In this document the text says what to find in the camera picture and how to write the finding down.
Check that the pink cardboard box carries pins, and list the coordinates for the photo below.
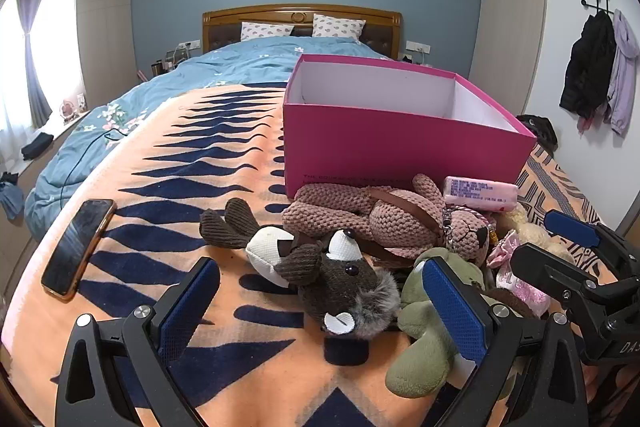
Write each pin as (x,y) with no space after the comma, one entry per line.
(400,147)

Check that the pink tissue packet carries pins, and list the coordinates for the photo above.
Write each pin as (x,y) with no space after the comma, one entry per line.
(480,194)

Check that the purple curtain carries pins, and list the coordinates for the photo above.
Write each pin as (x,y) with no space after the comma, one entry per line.
(37,57)

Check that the green plush toy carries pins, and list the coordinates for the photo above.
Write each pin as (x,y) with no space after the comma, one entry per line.
(425,357)

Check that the dark folded cloth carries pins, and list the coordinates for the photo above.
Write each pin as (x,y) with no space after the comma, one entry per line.
(36,146)

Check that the dark brown plush animal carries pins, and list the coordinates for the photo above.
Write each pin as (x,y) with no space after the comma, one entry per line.
(345,277)

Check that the white patterned pillow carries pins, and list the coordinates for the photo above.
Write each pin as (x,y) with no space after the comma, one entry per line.
(337,27)
(265,31)

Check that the blue crumpled cloth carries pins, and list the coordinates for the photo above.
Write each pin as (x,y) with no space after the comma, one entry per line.
(11,199)

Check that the lilac jacket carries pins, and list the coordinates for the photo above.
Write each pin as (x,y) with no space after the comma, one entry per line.
(622,77)

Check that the black bag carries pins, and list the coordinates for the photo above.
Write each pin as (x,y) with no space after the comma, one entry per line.
(540,129)

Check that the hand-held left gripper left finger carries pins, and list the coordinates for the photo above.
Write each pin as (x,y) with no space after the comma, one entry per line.
(190,307)

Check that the red cloth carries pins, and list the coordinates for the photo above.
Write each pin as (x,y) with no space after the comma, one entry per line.
(590,122)

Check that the orange patterned blanket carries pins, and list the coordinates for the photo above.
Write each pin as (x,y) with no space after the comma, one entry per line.
(210,147)

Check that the black coat hooks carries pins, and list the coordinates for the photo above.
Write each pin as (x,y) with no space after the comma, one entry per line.
(596,3)

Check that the pink knit bunny plush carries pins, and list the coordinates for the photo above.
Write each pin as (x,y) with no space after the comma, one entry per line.
(350,212)

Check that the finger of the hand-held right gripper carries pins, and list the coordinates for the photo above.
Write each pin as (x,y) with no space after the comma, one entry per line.
(570,227)
(550,269)

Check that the black jacket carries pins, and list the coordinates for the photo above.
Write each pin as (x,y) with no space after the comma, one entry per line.
(587,67)

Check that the cream plush toy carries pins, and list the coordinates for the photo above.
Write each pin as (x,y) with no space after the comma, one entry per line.
(530,232)

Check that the white wall socket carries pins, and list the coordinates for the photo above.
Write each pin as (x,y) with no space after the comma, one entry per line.
(418,47)
(189,44)

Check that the smartphone with gold case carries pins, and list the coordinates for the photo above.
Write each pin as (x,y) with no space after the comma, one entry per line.
(75,252)

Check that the small pink ornament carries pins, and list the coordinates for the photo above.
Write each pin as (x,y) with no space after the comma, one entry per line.
(67,109)

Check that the wooden headboard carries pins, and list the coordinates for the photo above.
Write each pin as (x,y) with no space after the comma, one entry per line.
(300,13)

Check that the pink satin bow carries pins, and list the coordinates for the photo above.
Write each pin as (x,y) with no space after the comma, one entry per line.
(525,294)

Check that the blue floral duvet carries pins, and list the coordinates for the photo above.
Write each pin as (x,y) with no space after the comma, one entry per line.
(225,62)

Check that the beige wardrobe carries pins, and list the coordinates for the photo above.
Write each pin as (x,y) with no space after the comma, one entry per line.
(105,17)
(510,17)

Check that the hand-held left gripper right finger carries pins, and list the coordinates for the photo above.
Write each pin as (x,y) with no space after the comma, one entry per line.
(455,312)

